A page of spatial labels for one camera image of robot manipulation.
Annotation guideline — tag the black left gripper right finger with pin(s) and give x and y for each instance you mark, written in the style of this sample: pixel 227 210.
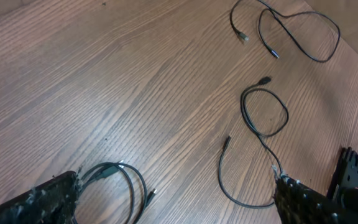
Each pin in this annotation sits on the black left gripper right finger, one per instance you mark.
pixel 297 203

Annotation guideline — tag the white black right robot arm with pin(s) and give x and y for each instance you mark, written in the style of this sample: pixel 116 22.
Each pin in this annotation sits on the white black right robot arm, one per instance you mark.
pixel 353 177

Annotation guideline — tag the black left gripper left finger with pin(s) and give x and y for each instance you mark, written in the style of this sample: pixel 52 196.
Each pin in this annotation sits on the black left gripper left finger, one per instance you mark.
pixel 50 202

